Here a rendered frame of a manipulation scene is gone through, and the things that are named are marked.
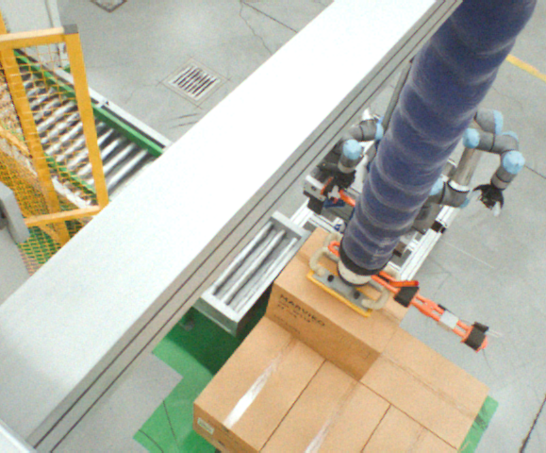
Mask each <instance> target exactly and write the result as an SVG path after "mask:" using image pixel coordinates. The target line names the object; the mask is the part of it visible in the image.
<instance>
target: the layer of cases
mask: <svg viewBox="0 0 546 453"><path fill-rule="evenodd" d="M489 389H490V388H489V387H488V386H487V385H485V384H484V383H482V382H481V381H479V380H478V379H476V378H475V377H473V376H471V375H470V374H469V373H467V372H466V371H464V370H463V369H461V368H460V367H458V365H456V364H455V363H453V362H452V361H450V360H448V359H447V358H445V357H444V356H442V355H441V354H439V352H436V351H435V350H433V349H432V348H431V347H429V346H428V345H426V344H424V343H423V342H421V341H420V340H418V339H417V338H415V337H414V336H412V335H411V334H409V333H408V332H406V331H405V330H403V329H402V328H400V327H397V329H396V331H395V332H394V334H393V335H392V338H391V340H390V341H389V342H388V344H387V345H386V347H385V348H384V350H383V352H382V353H381V355H380V356H379V357H378V358H377V360H376V362H375V363H374V365H373V366H372V368H371V369H369V370H368V371H367V373H366V374H365V375H364V377H363V378H362V379H361V380H359V379H358V378H356V377H354V376H353V375H352V374H350V373H349V372H347V371H346V370H344V369H343V368H340V367H339V366H337V365H336V364H335V363H333V362H332V361H331V360H329V359H328V358H326V357H325V356H323V355H322V354H320V353H319V352H318V351H315V350H314V349H312V348H311V347H309V346H308V345H306V343H304V342H303V341H302V340H300V339H299V338H297V337H296V336H293V335H292V334H290V333H289V332H287V331H286V330H285V329H283V328H282V327H281V326H279V325H278V324H275V323H274V322H272V321H271V320H269V319H268V317H267V316H265V315H264V316H263V317H262V319H261V320H260V322H259V323H258V324H257V325H256V326H255V327H254V328H253V329H252V331H251V332H250V333H249V334H248V336H247V337H246V338H245V339H244V341H243V343H242V344H241V345H240V347H239V348H238V349H236V351H235V352H234V353H233V354H232V356H231V357H230V358H229V359H228V361H227V362H226V363H225V364H224V366H223V367H222V368H221V370H220V371H219V372H218V373H217V374H216V377H215V378H214V379H212V381H210V382H209V384H208V385H207V386H206V388H205V389H204V390H203V391H202V392H201V393H200V395H199V396H198V397H197V398H196V400H195V401H194V402H193V423H194V424H195V425H197V426H198V427H199V428H202V429H203V430H204V431H205V432H207V433H208V434H209V435H211V436H212V438H213V439H214V440H216V441H217V442H218V443H219V444H221V445H222V446H223V447H226V448H227V449H228V450H229V451H231V452H232V453H457V450H458V449H459V447H460V446H461V444H462V442H463V440H464V438H465V436H466V434H467V432H468V430H469V428H470V426H471V424H472V422H473V420H474V418H475V416H477V414H478V412H479V411H480V408H481V406H482V404H483V402H484V400H485V398H486V396H487V394H488V391H489Z"/></svg>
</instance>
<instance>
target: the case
mask: <svg viewBox="0 0 546 453"><path fill-rule="evenodd" d="M327 234H330V233H327V232H326V231H324V230H323V229H321V228H319V227H317V228H316V229H315V231H314V232H313V233H312V234H311V236H309V237H308V238H307V239H306V241H305V243H304V245H303V246H302V247H301V248H300V250H299V251H298V252H297V253H296V255H295V256H294V257H293V259H291V260H290V262H289V264H288V265H287V266H286V267H285V269H284V270H283V271H282V273H281V274H280V275H279V276H278V278H277V280H275V281H274V282H273V287H272V291H271V294H270V299H269V303H268V307H267V309H266V313H265V316H267V317H268V319H269V320H271V321H272V322H274V323H275V324H278V325H279V326H281V327H282V328H283V329H285V330H286V331H287V332H289V333H290V334H292V335H293V336H296V337H297V338H299V339H300V340H302V341H303V342H304V343H306V345H308V346H309V347H311V348H312V349H314V350H315V351H318V352H319V353H320V354H322V355H323V356H325V357H326V358H328V359H329V360H331V361H332V362H333V363H335V364H336V365H337V366H339V367H340V368H343V369H344V370H346V371H347V372H349V373H350V374H352V375H353V376H354V377H356V378H358V379H359V380H361V379H362V378H363V377H364V375H365V374H366V373H367V371H368V370H369V369H371V368H372V366H373V365H374V363H375V362H376V360H377V358H378V357H379V356H380V355H381V353H382V352H383V350H384V348H385V347H386V345H387V344H388V342H389V341H390V340H391V338H392V335H393V334H394V332H395V331H396V329H397V327H398V326H399V325H400V323H401V322H402V320H403V319H404V317H405V315H406V312H407V311H408V309H409V307H411V306H412V304H411V306H409V307H408V308H405V307H404V306H402V305H401V304H399V303H398V302H396V301H394V300H393V298H392V297H393V296H394V293H393V292H390V294H389V299H388V301H387V303H386V304H385V305H384V306H383V307H382V309H379V310H373V312H372V314H371V315H370V317H369V318H366V317H364V316H363V315H361V314H360V313H358V312H357V311H356V310H353V309H351V308H350V307H348V306H347V305H345V304H344V303H342V302H341V300H339V299H338V298H336V297H335V296H333V295H332V294H330V293H328V292H327V291H325V290H324V289H322V288H321V287H319V286H318V285H316V284H315V283H313V282H312V281H309V280H308V278H306V274H307V273H308V272H309V270H311V269H312V268H311V267H309V259H311V257H312V255H313V254H314V252H315V251H317V249H318V248H321V247H323V240H324V238H325V237H326V236H327ZM319 263H320V264H322V265H323V266H325V267H326V268H328V269H331V270H332V271H334V272H335V273H338V272H337V266H338V265H337V264H335V263H334V262H333V261H332V260H330V259H328V258H327V257H325V256H322V257H321V258H320V259H319ZM358 289H360V290H361V291H363V292H364V293H366V294H368V295H370V296H371V297H373V298H374V299H378V298H379V297H380V295H381V293H379V292H378V291H376V290H375V289H373V288H372V287H370V286H369V285H366V286H364V287H360V288H358Z"/></svg>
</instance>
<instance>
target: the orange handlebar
mask: <svg viewBox="0 0 546 453"><path fill-rule="evenodd" d="M340 199H342V200H343V201H345V202H347V203H348V204H351V205H352V206H354V207H355V203H356V201H355V200H354V199H352V198H349V197H348V196H346V195H345V194H343V193H341V194H340ZM333 246H336V247H339V242H338V241H331V242H330V243H328V246H327V248H328V250H330V251H331V252H332V253H334V254H335V255H337V256H338V257H339V251H338V250H337V249H335V248H334V247H333ZM379 274H380V275H382V276H383V277H385V278H387V279H388V280H389V281H398V280H397V279H395V278H394V277H392V276H390V275H388V274H387V273H385V272H384V271H382V272H380V273H379ZM370 278H372V279H373V280H376V281H377V282H379V283H380V284H382V286H384V287H385V288H387V289H388V290H390V291H391V292H393V293H394V294H395V293H396V291H397V290H396V289H395V288H393V286H392V285H390V284H389V283H387V282H386V281H385V280H383V279H382V278H380V277H378V276H377V275H373V276H370ZM416 298H417V299H418V300H420V301H421V302H422V303H423V304H422V305H421V304H419V303H418V302H416V301H415V300H414V302H413V303H412V305H413V306H415V307H416V308H418V309H419V310H420V311H421V312H422V313H424V314H425V315H427V316H431V317H432V318H434V319H435V320H437V321H438V320H439V319H440V317H439V316H437V315H436V314H434V313H433V312H432V311H433V310H435V311H437V312H438V313H440V314H441V315H442V314H443V313H444V310H442V309H441V308H439V307H438V306H436V305H437V304H435V303H434V302H432V301H431V300H429V299H428V298H426V299H425V298H424V297H422V296H421V295H419V294H418V295H417V297H416ZM456 324H457V325H458V326H460V327H462V328H463V329H465V330H466V331H467V330H468V329H469V328H470V327H468V326H467V325H465V324H464V323H462V322H460V321H459V320H458V321H457V322H456ZM452 332H453V333H455V334H456V335H458V336H459V337H461V338H463V339H464V337H465V335H466V333H464V332H463V331H461V330H460V329H458V328H457V327H454V328H453V330H452Z"/></svg>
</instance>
